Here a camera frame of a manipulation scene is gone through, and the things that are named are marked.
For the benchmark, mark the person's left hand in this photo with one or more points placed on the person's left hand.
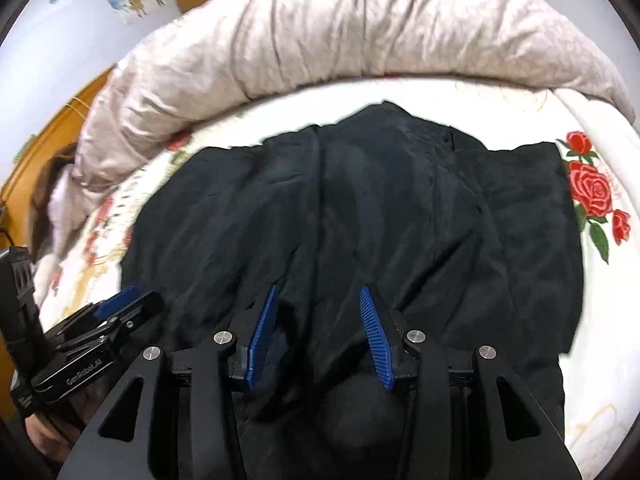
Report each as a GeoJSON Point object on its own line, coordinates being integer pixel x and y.
{"type": "Point", "coordinates": [45, 435]}

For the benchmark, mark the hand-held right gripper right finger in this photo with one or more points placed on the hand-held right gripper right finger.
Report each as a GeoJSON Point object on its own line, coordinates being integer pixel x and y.
{"type": "Point", "coordinates": [377, 340]}

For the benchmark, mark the rose printed blanket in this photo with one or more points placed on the rose printed blanket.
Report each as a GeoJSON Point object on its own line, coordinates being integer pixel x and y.
{"type": "Point", "coordinates": [600, 335]}

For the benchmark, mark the brown blanket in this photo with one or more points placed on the brown blanket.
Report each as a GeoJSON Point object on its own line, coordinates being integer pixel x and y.
{"type": "Point", "coordinates": [47, 195]}

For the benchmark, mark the wooden headboard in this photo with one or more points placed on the wooden headboard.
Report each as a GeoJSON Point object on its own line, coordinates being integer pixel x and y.
{"type": "Point", "coordinates": [50, 135]}

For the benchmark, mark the black puffer jacket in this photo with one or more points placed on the black puffer jacket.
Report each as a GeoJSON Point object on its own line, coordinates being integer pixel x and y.
{"type": "Point", "coordinates": [350, 185]}

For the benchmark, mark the pale pink quilt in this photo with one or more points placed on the pale pink quilt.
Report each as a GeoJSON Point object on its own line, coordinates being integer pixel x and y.
{"type": "Point", "coordinates": [325, 35]}

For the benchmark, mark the pale pink pillow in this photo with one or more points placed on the pale pink pillow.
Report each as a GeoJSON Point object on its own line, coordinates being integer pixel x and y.
{"type": "Point", "coordinates": [67, 210]}

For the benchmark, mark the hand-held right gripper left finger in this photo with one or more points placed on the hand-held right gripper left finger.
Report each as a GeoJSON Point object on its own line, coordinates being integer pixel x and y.
{"type": "Point", "coordinates": [257, 340]}

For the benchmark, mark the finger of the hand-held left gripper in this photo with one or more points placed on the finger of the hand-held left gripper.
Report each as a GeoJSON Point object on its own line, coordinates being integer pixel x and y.
{"type": "Point", "coordinates": [117, 302]}
{"type": "Point", "coordinates": [145, 307]}

